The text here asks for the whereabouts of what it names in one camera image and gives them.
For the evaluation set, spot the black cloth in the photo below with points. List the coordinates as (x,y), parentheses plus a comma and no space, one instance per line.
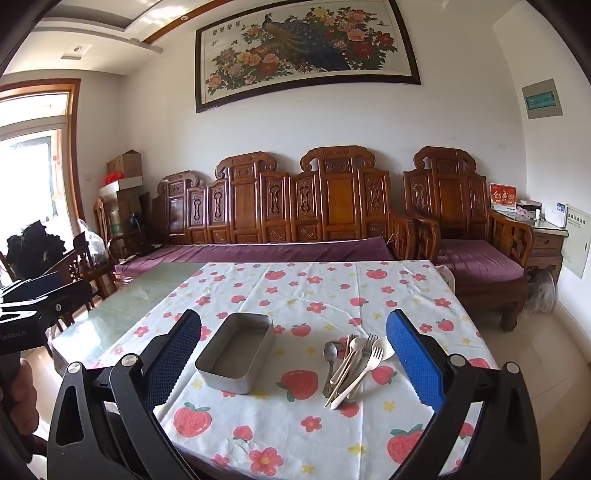
(32,247)

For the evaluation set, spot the white router box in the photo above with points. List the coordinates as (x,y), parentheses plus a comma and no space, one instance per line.
(554,214)

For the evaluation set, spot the dark wooden dining chair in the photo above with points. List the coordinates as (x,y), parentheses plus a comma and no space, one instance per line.
(78,272)

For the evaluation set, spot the grey plastic bag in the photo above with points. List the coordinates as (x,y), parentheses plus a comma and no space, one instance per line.
(542,293)

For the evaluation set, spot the white box with red flowers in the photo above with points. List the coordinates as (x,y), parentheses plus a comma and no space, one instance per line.
(121,187)

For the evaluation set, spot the strawberry print tablecloth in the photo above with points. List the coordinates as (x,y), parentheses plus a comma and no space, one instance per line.
(295,429)

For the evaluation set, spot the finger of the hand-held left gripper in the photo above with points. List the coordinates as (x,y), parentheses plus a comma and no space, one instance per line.
(32,284)
(64,300)

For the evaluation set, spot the rectangular metal tray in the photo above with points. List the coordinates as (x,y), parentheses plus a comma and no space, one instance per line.
(235,353)

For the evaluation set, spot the wooden side table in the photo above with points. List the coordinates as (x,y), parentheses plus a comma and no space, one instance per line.
(547,242)

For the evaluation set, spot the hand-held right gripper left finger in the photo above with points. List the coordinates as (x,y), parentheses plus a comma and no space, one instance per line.
(171,357)

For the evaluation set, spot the light bamboo chopstick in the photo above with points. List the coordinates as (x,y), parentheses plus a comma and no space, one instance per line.
(339,390)

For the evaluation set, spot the carved wooden armchair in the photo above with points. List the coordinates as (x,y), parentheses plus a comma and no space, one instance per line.
(450,194)

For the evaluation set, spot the cream plastic spoon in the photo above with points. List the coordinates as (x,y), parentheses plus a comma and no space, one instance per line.
(356,345)

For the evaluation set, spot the cream plastic fork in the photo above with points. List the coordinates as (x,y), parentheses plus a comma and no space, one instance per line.
(369,369)

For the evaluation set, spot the metal fork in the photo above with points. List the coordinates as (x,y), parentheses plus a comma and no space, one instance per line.
(369,344)

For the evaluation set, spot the person's left hand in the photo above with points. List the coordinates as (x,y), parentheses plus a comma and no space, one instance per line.
(27,397)

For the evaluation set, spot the carved wooden sofa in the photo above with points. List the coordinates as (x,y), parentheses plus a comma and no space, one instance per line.
(337,198)

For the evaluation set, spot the grey wall box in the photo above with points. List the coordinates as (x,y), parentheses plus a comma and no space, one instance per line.
(543,99)

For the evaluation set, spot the wooden door frame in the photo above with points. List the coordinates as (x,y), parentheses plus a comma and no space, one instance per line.
(76,152)

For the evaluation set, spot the tissue box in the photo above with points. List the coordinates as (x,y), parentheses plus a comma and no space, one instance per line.
(528,208)

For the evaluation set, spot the framed peacock flower painting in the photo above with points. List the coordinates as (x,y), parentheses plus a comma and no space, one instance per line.
(309,46)

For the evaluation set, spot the clear plastic bag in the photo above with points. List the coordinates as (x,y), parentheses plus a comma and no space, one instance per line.
(94,244)

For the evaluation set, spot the purple armchair cushion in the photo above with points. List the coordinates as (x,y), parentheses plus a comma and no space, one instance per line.
(475,261)

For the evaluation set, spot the ceiling light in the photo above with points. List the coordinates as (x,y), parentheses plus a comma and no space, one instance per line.
(77,51)

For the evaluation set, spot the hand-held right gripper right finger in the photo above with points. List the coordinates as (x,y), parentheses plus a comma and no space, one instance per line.
(413,357)

